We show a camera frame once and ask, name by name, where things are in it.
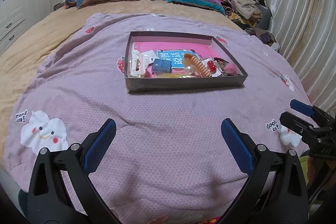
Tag pearl hair claw clip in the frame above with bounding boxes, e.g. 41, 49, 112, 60
184, 65, 195, 75

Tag pile of folded clothes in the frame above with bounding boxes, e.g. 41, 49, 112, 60
219, 0, 272, 30

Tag small blue jewelry box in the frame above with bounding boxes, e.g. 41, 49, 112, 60
151, 59, 172, 74

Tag brown cardboard tray box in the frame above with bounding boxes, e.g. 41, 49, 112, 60
122, 31, 248, 93

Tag white hair claw clip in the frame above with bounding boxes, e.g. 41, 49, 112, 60
129, 50, 154, 78

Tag white striped curtain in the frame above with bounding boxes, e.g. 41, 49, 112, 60
267, 0, 335, 112

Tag dark red hair clip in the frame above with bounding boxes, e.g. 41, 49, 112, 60
213, 57, 227, 63

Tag pink pompom hair clip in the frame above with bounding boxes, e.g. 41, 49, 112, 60
224, 63, 239, 76

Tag stud earrings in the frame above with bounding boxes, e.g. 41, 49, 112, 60
142, 50, 158, 65

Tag purple cartoon print blanket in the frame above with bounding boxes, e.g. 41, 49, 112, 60
4, 13, 309, 223

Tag yellow hoop earrings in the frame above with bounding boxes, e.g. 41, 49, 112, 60
155, 73, 185, 79

